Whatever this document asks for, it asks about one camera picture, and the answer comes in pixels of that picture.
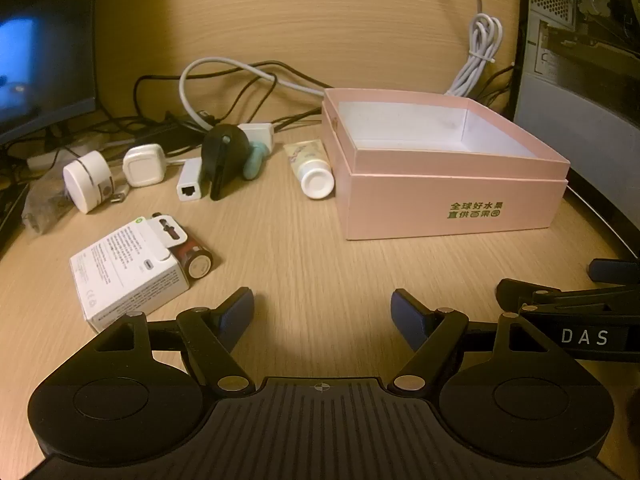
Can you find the white ethernet adapter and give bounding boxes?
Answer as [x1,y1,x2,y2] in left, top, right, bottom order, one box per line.
[176,157,207,203]

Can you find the clear plastic bag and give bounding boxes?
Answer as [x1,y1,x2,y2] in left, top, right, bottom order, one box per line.
[21,179,69,239]

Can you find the white round jar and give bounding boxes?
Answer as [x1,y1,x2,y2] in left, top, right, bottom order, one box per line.
[63,150,115,215]

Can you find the battery pack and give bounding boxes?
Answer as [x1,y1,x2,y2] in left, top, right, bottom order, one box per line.
[155,215,215,280]

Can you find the white square plug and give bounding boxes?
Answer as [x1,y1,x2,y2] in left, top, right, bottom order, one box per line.
[122,143,167,188]

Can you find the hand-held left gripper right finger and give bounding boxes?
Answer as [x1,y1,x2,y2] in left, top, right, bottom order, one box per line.
[390,288,551,396]

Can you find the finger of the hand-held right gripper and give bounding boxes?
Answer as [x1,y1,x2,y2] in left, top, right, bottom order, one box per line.
[589,258,640,286]
[496,278,640,312]

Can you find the computer tower case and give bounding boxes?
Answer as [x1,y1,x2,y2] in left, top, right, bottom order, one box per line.
[510,0,640,223]

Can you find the black adapter hub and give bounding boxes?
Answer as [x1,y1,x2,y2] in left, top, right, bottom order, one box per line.
[134,119,202,155]

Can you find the white looped cable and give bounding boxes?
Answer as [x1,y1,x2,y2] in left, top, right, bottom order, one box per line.
[178,57,326,129]

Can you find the black cable bundle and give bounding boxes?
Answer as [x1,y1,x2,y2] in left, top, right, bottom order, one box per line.
[0,60,516,181]

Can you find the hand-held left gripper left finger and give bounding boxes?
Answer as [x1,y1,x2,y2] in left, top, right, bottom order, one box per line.
[93,287,256,396]

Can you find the white power strip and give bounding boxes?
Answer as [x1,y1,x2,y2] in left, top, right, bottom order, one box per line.
[26,132,132,171]

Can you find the white charger block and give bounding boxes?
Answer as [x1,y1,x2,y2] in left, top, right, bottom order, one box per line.
[238,122,275,154]

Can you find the silver usb plug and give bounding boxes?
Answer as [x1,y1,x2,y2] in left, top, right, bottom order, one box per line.
[106,182,132,206]

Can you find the white cream tube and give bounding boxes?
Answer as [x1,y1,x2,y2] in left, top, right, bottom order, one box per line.
[283,140,335,201]

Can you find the teal plastic clip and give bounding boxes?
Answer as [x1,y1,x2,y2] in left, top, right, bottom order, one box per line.
[242,142,269,180]

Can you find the white product box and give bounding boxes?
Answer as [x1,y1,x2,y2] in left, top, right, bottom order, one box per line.
[69,214,191,334]

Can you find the pink cardboard box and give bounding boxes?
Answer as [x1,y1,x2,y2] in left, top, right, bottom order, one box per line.
[321,87,572,242]

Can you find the black computer monitor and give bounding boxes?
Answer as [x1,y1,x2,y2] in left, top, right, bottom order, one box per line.
[0,0,99,147]

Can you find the black plastic holder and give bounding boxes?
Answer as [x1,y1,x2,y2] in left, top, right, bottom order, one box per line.
[201,124,249,201]

